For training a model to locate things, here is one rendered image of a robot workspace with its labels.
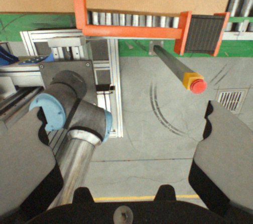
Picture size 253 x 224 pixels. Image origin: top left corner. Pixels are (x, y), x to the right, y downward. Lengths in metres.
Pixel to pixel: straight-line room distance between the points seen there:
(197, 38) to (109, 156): 2.34
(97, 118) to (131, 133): 1.71
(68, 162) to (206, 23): 0.46
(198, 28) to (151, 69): 1.40
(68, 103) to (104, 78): 1.06
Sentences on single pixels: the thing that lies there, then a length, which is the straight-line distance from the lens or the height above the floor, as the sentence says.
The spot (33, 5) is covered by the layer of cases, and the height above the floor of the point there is 0.54.
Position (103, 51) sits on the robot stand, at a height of 0.21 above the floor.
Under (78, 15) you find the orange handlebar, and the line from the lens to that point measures 0.36.
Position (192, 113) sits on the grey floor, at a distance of 2.17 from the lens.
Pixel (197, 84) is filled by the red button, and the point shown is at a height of 1.04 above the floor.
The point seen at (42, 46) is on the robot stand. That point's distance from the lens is 1.63.
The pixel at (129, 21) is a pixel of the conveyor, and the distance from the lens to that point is 1.15.
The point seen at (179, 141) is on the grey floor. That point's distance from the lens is 2.44.
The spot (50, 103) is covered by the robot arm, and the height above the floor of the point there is 1.26.
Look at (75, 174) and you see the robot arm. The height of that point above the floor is 1.39.
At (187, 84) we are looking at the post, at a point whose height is 0.99.
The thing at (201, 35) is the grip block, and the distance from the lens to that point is 0.37.
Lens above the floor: 1.63
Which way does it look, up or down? 62 degrees down
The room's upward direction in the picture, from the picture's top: 179 degrees clockwise
